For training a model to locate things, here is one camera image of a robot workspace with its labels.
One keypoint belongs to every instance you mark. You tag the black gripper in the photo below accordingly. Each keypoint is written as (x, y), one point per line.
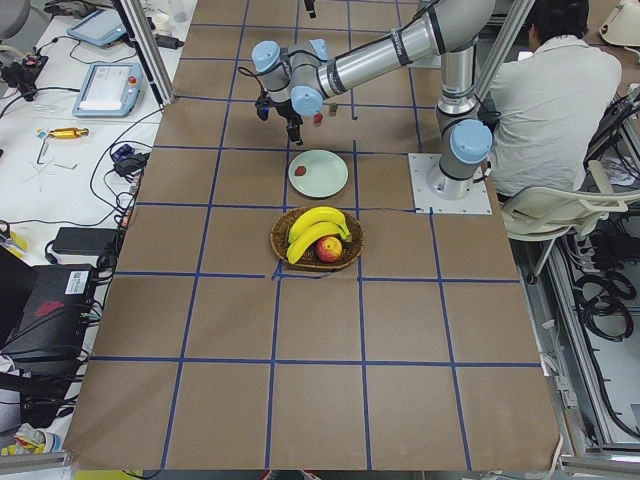
(285, 112)

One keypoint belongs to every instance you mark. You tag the light green plate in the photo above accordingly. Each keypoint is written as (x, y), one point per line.
(326, 173)

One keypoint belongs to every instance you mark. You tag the yellow banana bunch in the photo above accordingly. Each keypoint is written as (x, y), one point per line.
(312, 225)

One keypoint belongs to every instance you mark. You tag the wicker basket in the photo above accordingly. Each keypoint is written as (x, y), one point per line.
(309, 261)

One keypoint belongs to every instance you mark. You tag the red apple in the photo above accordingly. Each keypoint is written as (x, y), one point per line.
(329, 249)

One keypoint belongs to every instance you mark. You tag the teach pendant near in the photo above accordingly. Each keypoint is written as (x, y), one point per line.
(109, 90)

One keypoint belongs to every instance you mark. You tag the teach pendant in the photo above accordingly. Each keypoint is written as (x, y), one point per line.
(109, 90)
(101, 28)

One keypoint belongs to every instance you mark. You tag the teach pendant far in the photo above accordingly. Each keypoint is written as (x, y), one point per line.
(101, 28)

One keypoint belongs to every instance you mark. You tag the gold wrapped object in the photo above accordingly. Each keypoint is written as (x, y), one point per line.
(68, 133)

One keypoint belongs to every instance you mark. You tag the seated person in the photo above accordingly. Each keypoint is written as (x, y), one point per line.
(550, 103)

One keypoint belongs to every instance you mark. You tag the black power adapter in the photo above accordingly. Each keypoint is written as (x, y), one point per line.
(81, 241)

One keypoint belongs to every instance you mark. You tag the white chair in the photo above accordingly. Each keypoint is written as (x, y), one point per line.
(541, 214)

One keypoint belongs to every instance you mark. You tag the black computer box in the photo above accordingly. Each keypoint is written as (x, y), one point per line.
(44, 313)

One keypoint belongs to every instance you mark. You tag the aluminium frame post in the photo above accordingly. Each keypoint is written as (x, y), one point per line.
(139, 32)

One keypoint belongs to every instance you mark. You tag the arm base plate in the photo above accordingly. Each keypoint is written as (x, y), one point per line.
(420, 190)

